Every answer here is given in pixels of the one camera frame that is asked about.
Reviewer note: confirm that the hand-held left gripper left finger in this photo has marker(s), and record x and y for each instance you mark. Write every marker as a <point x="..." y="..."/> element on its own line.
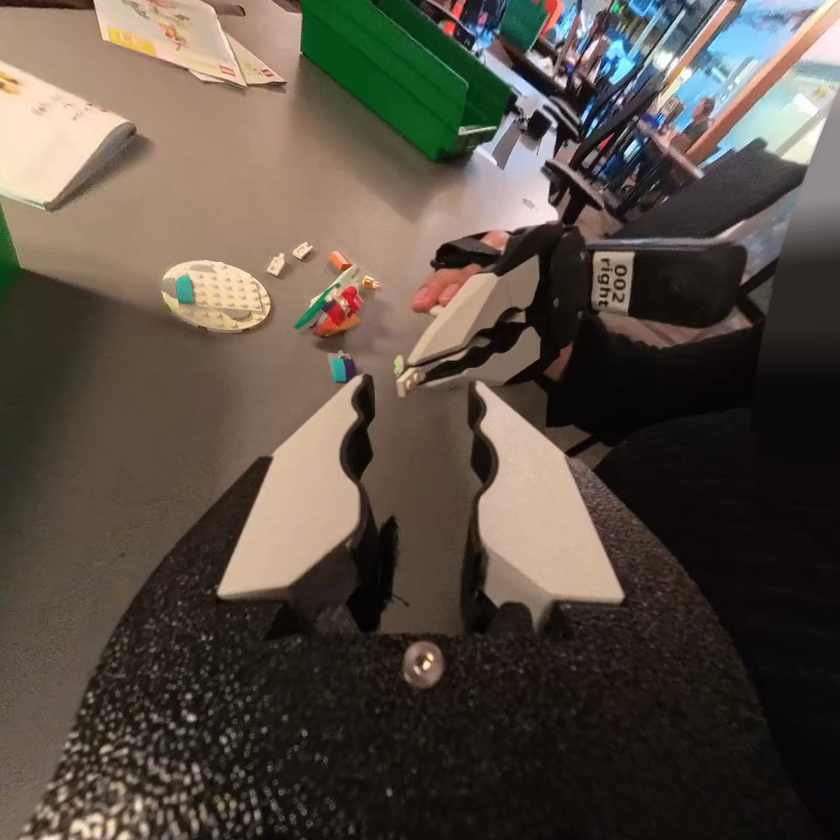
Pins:
<point x="295" y="525"/>

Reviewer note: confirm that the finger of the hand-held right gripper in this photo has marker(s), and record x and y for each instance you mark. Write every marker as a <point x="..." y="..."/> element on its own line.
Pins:
<point x="485" y="354"/>
<point x="472" y="308"/>

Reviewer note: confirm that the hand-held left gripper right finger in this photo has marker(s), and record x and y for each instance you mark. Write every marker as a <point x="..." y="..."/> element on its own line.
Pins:
<point x="544" y="525"/>

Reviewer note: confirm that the small white brick plate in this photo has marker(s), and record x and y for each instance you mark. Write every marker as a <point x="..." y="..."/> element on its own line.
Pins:
<point x="407" y="386"/>

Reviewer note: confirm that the teal purple brick block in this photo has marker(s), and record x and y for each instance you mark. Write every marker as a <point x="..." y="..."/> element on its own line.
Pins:
<point x="341" y="371"/>

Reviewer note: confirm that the white round studded plate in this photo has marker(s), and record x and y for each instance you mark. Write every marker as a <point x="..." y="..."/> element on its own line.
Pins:
<point x="223" y="295"/>

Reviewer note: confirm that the person's right hand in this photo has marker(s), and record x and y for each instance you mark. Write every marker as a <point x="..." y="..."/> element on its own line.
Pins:
<point x="446" y="289"/>

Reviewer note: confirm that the black padded armchair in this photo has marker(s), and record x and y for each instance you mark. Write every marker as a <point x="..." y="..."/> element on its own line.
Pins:
<point x="722" y="197"/>

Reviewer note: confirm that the colourful brick assembly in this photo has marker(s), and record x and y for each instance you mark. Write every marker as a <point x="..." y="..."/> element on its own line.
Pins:
<point x="334" y="315"/>

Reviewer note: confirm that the orange brick piece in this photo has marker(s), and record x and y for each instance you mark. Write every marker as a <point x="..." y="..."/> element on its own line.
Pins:
<point x="341" y="260"/>

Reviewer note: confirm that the black side chair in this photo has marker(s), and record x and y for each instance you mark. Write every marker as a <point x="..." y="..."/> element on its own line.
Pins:
<point x="571" y="177"/>

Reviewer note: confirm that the white hinge brick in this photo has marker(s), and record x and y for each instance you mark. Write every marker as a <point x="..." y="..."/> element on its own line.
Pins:
<point x="275" y="264"/>
<point x="302" y="250"/>

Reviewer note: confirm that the person's black clothing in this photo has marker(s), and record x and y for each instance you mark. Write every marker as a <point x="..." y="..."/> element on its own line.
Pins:
<point x="722" y="590"/>

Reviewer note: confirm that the small instruction leaflet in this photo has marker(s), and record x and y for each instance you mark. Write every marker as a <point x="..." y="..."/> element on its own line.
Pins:
<point x="262" y="69"/>

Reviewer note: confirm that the large instruction leaflet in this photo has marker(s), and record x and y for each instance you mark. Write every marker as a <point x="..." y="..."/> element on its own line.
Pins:
<point x="164" y="33"/>

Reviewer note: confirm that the thick instruction booklet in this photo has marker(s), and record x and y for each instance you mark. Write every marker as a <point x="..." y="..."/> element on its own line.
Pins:
<point x="52" y="138"/>

